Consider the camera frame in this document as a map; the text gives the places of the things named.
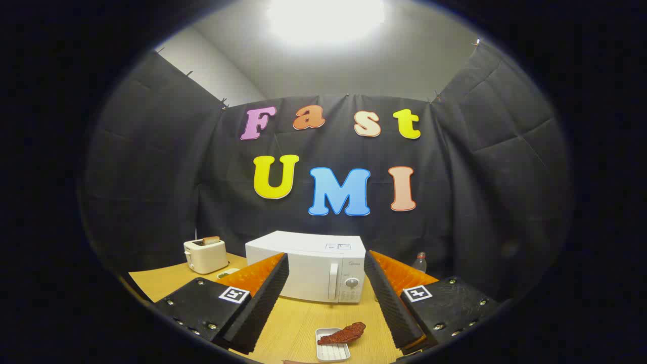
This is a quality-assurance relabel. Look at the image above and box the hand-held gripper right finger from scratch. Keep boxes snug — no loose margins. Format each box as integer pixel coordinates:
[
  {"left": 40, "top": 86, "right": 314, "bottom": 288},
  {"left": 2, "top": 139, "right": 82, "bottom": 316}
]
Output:
[{"left": 364, "top": 250, "right": 501, "bottom": 354}]

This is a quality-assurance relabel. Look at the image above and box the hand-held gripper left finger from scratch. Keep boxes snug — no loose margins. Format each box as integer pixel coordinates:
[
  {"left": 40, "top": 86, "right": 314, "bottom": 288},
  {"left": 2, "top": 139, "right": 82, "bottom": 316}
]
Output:
[{"left": 154, "top": 253, "right": 290, "bottom": 355}]

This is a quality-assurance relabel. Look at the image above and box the white toaster oven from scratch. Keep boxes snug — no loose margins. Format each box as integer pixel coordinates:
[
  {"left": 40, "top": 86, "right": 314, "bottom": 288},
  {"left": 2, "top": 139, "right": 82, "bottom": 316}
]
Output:
[{"left": 245, "top": 231, "right": 366, "bottom": 304}]

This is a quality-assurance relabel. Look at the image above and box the dark red meat slice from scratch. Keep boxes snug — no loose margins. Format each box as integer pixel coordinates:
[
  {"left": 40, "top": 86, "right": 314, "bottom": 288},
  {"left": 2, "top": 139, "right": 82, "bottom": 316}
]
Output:
[{"left": 317, "top": 322, "right": 366, "bottom": 346}]

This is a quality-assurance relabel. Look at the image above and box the cream toaster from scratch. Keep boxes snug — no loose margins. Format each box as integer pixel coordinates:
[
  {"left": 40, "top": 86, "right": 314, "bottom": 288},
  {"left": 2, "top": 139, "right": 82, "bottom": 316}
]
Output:
[{"left": 183, "top": 239, "right": 229, "bottom": 275}]

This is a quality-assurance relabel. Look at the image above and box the small white ribbed plate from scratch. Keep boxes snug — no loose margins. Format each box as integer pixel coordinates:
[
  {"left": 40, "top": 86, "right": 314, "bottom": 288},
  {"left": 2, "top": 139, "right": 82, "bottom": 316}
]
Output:
[{"left": 315, "top": 328, "right": 351, "bottom": 362}]

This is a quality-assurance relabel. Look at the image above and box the black backdrop cloth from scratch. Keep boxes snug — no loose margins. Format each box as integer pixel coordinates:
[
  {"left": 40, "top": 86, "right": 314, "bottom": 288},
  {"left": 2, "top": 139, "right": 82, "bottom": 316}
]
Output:
[{"left": 81, "top": 40, "right": 574, "bottom": 304}]

